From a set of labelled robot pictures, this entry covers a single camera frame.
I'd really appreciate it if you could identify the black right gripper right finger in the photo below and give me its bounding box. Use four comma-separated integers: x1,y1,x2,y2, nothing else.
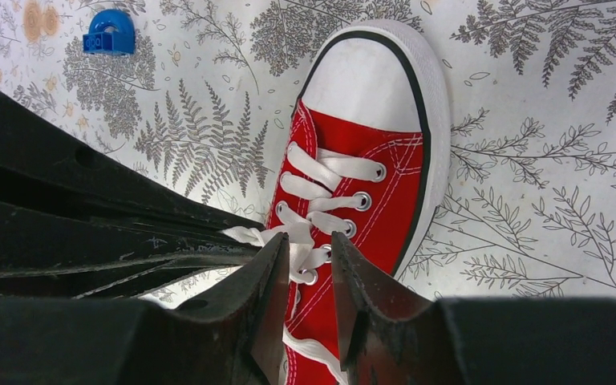
331,232,432,384

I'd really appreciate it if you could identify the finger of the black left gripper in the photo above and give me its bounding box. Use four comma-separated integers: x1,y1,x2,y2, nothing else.
0,202,258,298
0,92,263,233

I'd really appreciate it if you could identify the blue plastic toy piece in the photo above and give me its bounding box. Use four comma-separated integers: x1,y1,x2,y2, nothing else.
82,10,136,56

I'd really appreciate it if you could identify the red canvas sneaker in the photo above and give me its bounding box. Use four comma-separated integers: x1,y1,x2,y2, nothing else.
225,19,451,384

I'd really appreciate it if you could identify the floral patterned table mat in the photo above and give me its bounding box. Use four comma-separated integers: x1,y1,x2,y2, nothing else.
0,1,616,298

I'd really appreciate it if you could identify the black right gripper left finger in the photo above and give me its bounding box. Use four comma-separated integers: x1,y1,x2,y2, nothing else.
175,233,289,384

